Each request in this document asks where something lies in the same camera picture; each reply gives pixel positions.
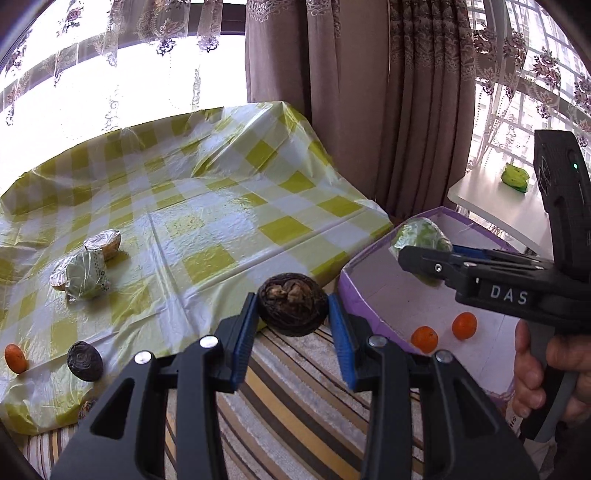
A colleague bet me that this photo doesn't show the dark brown round fruit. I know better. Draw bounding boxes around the dark brown round fruit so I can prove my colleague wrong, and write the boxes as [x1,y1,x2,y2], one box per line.
[66,341,104,382]
[257,273,329,333]

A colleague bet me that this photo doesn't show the sheer floral lace curtain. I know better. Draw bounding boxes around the sheer floral lace curtain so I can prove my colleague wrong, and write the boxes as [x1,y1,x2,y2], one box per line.
[466,0,591,185]
[0,0,248,132]

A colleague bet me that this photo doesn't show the yellow checked plastic tablecloth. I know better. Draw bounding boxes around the yellow checked plastic tablecloth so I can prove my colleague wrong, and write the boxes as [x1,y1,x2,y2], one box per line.
[0,100,394,437]

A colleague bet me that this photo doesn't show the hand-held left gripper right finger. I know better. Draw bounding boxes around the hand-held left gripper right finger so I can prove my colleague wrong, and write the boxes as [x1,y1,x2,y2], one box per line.
[327,295,541,480]

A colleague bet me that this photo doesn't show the green wrapped vegetable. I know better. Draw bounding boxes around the green wrapped vegetable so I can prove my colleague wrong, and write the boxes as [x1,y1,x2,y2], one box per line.
[501,164,531,194]

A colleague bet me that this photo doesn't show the person's right hand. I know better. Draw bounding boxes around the person's right hand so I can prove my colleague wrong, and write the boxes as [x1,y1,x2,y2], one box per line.
[512,318,591,428]

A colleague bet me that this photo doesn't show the white side table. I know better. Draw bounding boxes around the white side table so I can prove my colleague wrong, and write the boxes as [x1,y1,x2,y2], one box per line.
[446,161,556,260]

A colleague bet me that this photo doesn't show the small orange tangerine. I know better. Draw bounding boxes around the small orange tangerine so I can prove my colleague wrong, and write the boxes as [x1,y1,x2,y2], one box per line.
[4,344,29,374]
[410,326,439,354]
[451,312,478,341]

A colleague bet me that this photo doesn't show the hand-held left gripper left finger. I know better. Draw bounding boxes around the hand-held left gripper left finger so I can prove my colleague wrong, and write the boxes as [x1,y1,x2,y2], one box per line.
[50,292,259,480]

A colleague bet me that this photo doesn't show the brown embroidered curtain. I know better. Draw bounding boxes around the brown embroidered curtain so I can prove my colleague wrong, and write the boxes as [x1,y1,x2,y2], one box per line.
[244,0,477,219]

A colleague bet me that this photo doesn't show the striped rug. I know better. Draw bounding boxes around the striped rug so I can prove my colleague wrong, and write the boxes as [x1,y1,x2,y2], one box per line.
[22,318,525,480]

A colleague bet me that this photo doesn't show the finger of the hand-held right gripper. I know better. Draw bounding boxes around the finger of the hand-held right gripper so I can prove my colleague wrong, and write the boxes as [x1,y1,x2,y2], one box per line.
[398,246,482,289]
[451,247,552,273]

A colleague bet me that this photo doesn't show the purple cardboard box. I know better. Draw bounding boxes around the purple cardboard box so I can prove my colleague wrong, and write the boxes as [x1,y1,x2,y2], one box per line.
[336,208,525,407]

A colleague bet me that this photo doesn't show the plastic-wrapped pale green cabbage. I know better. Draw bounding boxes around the plastic-wrapped pale green cabbage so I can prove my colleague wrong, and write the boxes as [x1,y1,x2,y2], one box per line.
[65,250,112,302]

